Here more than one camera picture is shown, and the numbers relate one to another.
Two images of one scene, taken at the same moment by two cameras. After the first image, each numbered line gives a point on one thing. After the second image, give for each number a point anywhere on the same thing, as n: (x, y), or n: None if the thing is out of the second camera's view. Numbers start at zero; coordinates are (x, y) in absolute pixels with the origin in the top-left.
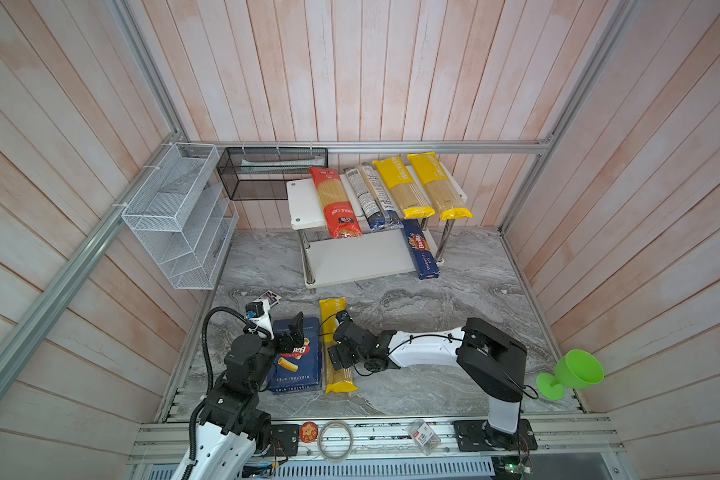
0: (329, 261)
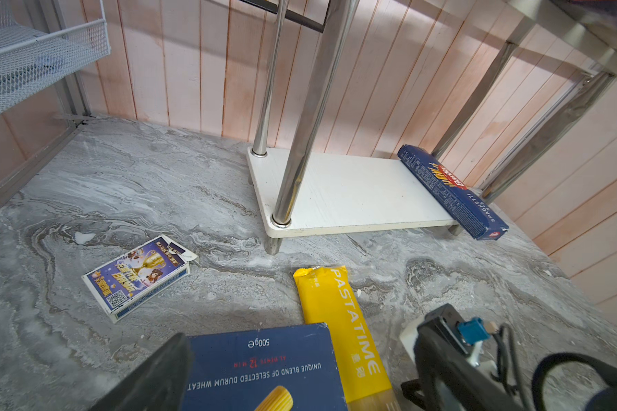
0: (308, 193)
